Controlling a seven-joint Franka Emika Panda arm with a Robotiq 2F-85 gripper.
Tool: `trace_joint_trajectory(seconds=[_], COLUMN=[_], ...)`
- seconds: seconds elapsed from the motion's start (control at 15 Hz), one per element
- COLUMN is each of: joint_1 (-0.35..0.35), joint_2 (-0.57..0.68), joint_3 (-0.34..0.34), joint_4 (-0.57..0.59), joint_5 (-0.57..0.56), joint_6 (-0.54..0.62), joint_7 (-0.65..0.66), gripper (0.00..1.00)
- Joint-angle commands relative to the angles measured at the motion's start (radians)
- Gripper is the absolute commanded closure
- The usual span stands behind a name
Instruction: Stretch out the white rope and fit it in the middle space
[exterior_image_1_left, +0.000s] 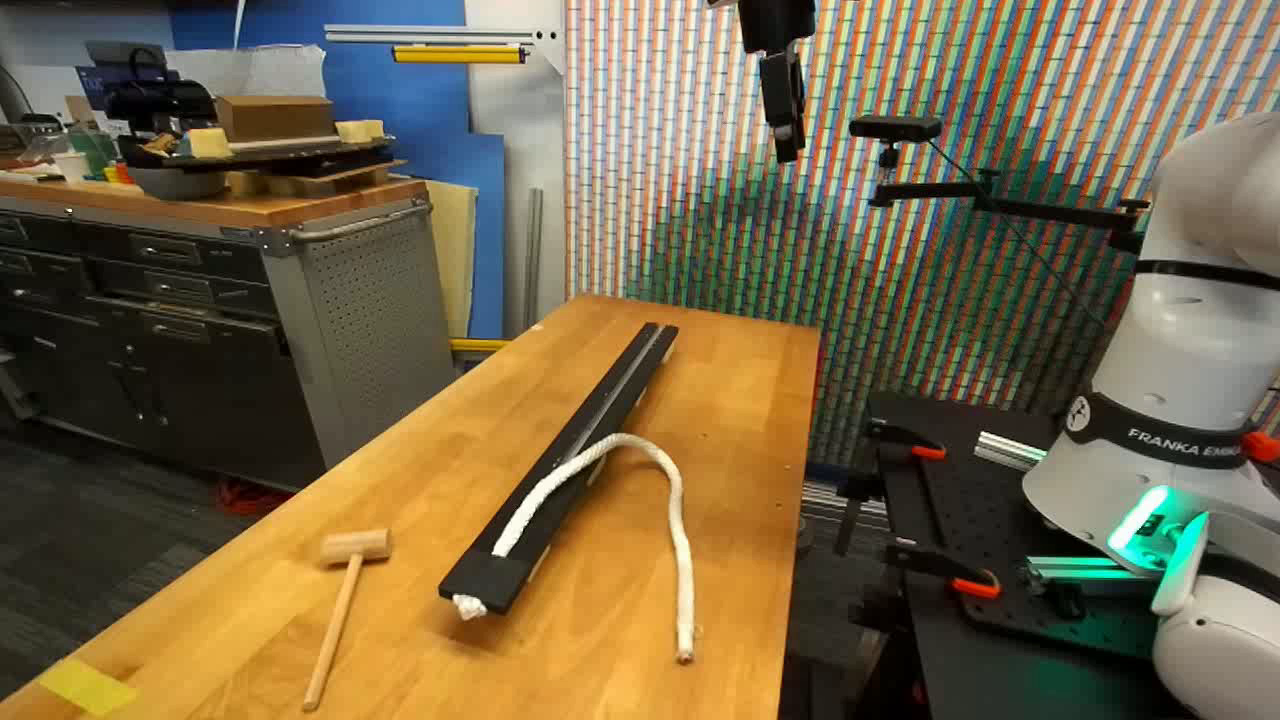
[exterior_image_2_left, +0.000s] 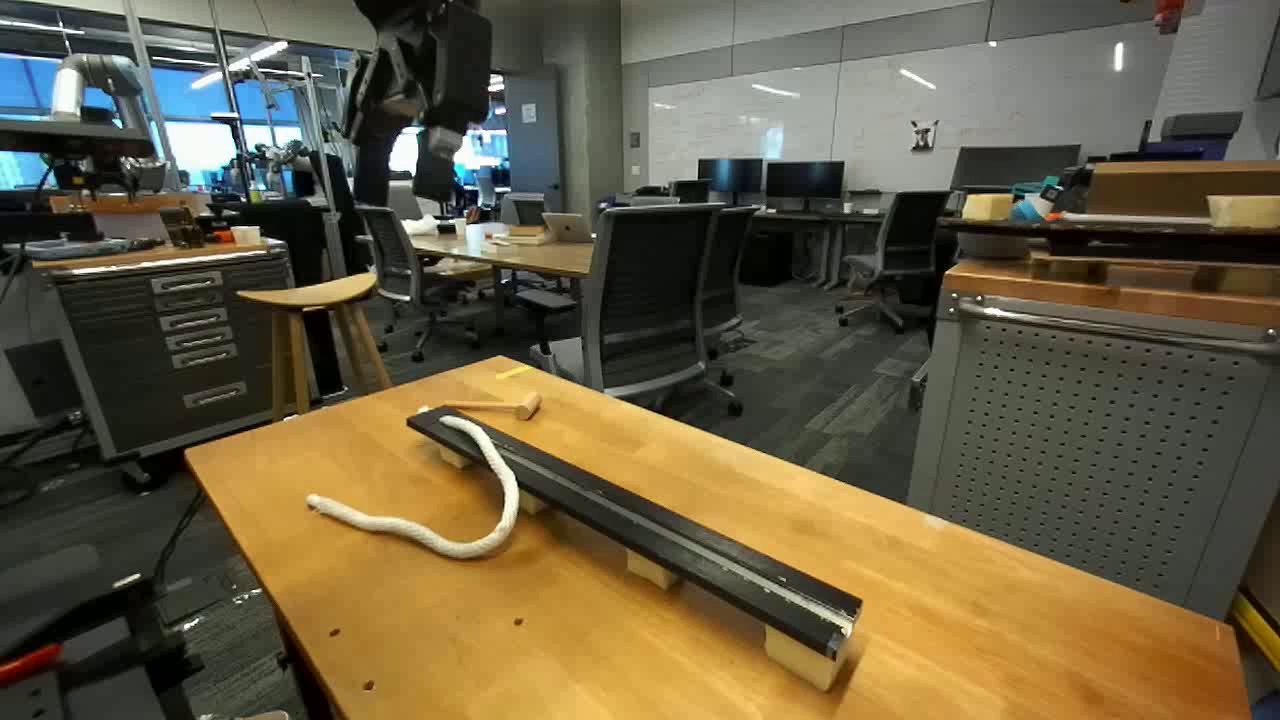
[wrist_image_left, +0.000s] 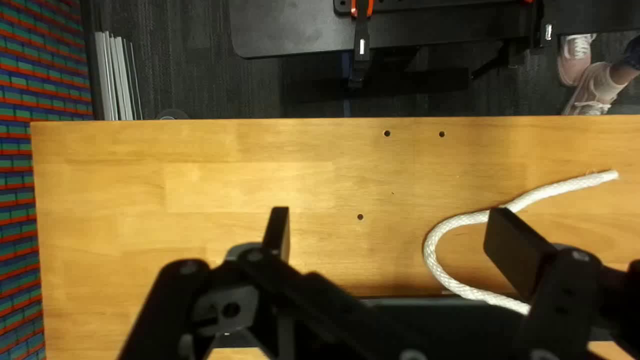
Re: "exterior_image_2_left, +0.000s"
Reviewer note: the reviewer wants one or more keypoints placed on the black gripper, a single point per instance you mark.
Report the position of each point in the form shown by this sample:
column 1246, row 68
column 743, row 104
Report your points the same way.
column 462, row 66

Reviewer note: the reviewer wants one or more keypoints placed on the grey mesh office chair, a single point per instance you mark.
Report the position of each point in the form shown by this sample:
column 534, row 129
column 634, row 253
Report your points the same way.
column 384, row 263
column 644, row 294
column 728, row 264

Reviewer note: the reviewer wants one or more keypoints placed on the grey door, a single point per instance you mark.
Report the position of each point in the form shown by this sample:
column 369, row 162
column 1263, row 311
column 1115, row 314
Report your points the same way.
column 534, row 135

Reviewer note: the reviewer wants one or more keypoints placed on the wooden meeting table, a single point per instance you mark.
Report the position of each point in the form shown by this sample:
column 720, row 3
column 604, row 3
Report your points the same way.
column 534, row 253

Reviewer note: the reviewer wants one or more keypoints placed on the wooden stool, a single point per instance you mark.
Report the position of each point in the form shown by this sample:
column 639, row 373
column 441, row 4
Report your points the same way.
column 315, row 291

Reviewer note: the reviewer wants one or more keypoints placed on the small wooden mallet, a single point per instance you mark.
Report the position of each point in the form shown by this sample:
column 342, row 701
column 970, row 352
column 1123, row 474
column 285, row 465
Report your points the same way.
column 531, row 405

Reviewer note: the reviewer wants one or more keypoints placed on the pale wooden support block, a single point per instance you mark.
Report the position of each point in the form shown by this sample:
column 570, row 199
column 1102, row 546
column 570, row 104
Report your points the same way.
column 803, row 658
column 452, row 456
column 648, row 571

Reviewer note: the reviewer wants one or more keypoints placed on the grey drawer cabinet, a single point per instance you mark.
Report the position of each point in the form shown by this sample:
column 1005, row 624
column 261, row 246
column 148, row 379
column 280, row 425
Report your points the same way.
column 147, row 345

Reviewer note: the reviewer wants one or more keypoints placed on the black computer monitor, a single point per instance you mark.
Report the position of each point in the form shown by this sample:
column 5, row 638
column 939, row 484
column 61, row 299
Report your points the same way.
column 728, row 177
column 807, row 182

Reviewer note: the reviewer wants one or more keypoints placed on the office desk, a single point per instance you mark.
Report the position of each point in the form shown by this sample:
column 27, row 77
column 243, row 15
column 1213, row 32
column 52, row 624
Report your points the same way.
column 815, row 219

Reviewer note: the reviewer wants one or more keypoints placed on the black office chair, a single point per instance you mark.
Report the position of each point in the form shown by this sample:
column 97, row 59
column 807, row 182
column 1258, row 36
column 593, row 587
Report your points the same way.
column 913, row 233

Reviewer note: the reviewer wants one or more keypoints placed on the pale foam block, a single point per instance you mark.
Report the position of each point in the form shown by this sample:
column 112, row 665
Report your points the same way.
column 1246, row 212
column 991, row 209

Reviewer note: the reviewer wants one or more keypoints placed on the large grey display screen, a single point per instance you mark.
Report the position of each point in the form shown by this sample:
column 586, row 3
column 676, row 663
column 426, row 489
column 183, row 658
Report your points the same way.
column 1014, row 169

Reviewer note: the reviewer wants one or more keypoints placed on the teal small object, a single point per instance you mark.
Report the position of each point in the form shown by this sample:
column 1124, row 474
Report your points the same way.
column 1038, row 201

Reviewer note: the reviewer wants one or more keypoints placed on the grey perforated tool cabinet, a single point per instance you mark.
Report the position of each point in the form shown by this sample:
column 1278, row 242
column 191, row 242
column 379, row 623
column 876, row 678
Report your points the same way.
column 1094, row 442

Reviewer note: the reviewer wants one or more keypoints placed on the brown wooden box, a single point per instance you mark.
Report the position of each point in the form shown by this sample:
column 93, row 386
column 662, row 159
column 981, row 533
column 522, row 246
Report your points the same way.
column 1174, row 186

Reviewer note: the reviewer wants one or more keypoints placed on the dark machine on cabinet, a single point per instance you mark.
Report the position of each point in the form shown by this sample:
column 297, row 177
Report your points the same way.
column 1195, row 135

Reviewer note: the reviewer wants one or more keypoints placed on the dark wall shelf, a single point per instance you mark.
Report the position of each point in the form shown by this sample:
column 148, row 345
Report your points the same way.
column 67, row 136

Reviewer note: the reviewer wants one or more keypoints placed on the black slotted rail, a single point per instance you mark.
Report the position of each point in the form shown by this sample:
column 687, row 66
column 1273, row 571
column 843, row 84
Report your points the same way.
column 640, row 525

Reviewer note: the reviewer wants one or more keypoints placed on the large wall whiteboard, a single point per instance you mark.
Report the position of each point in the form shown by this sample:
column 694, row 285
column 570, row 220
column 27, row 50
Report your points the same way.
column 864, row 104

